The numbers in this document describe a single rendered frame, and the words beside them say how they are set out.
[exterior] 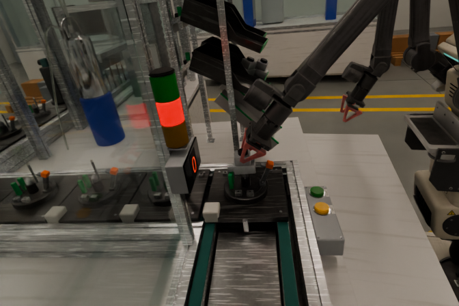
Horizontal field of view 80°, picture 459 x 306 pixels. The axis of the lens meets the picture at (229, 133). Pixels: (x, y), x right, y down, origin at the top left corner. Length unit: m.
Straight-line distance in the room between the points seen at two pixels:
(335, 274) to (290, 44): 4.10
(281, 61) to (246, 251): 4.13
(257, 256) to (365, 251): 0.30
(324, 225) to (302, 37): 4.02
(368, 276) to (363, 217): 0.21
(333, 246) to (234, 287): 0.27
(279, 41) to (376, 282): 4.13
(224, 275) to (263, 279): 0.10
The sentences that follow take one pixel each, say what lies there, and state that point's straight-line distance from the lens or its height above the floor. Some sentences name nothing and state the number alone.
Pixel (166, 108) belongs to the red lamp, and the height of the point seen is 1.35.
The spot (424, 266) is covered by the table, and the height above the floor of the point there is 0.86.
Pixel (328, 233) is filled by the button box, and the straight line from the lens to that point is 0.78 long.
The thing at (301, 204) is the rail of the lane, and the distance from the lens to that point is 0.85.
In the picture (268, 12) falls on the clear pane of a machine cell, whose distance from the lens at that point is 4.64.
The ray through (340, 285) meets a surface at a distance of 0.82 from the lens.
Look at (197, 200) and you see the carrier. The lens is 0.87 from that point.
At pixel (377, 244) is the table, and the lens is 0.93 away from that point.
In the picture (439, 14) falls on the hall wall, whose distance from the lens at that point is 9.89.
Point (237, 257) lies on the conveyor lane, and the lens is 0.78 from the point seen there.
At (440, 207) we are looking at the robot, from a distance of 1.21.
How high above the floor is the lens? 1.53
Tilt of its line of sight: 28 degrees down
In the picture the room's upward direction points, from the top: 7 degrees counter-clockwise
